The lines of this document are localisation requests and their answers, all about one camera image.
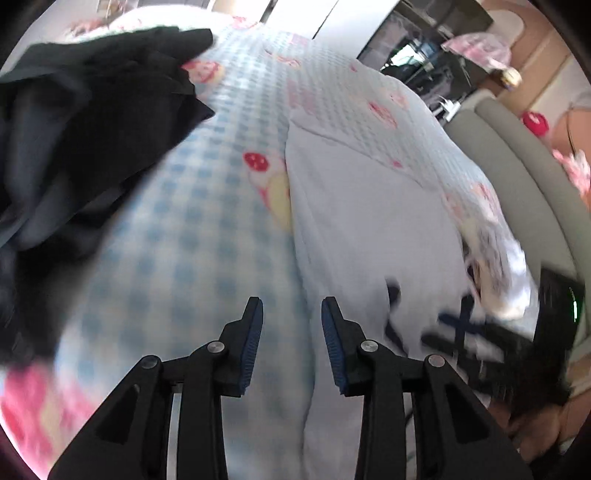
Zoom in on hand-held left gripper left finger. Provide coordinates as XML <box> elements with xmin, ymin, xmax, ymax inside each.
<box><xmin>48</xmin><ymin>295</ymin><xmax>265</xmax><ymax>480</ymax></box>

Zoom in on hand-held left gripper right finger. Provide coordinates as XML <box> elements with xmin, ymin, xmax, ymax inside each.
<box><xmin>321</xmin><ymin>295</ymin><xmax>534</xmax><ymax>480</ymax></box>

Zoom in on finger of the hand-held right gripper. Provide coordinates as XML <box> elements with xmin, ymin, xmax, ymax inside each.
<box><xmin>421</xmin><ymin>333</ymin><xmax>534</xmax><ymax>365</ymax></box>
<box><xmin>438</xmin><ymin>313</ymin><xmax>534</xmax><ymax>340</ymax></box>

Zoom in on light grey sweatshirt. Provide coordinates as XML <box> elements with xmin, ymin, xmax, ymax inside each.
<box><xmin>284</xmin><ymin>124</ymin><xmax>504</xmax><ymax>480</ymax></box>

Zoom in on black clothes pile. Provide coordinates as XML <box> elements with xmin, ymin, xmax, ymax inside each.
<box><xmin>0</xmin><ymin>25</ymin><xmax>218</xmax><ymax>365</ymax></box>

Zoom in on person's right hand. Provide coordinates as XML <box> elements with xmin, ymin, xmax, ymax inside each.
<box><xmin>505</xmin><ymin>406</ymin><xmax>578</xmax><ymax>462</ymax></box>

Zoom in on blue checkered printed blanket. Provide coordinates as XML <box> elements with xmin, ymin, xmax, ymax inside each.
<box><xmin>0</xmin><ymin>4</ymin><xmax>532</xmax><ymax>480</ymax></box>

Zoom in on grey padded headboard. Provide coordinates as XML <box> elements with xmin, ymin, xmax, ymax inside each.
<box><xmin>443</xmin><ymin>90</ymin><xmax>591</xmax><ymax>301</ymax></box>

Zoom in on pink flower plush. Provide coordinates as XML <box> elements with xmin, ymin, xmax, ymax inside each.
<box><xmin>551</xmin><ymin>150</ymin><xmax>591</xmax><ymax>195</ymax></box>

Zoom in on red mushroom toy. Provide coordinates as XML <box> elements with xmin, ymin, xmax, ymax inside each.
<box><xmin>521</xmin><ymin>111</ymin><xmax>550</xmax><ymax>137</ymax></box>

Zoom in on dark shelf unit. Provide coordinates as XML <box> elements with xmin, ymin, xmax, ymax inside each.
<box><xmin>355</xmin><ymin>0</ymin><xmax>495</xmax><ymax>125</ymax></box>

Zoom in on pink floral cloth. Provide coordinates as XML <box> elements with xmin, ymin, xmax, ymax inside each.
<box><xmin>441</xmin><ymin>32</ymin><xmax>513</xmax><ymax>72</ymax></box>

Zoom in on white wardrobe panel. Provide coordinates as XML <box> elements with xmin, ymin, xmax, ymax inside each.
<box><xmin>259</xmin><ymin>0</ymin><xmax>352</xmax><ymax>42</ymax></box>

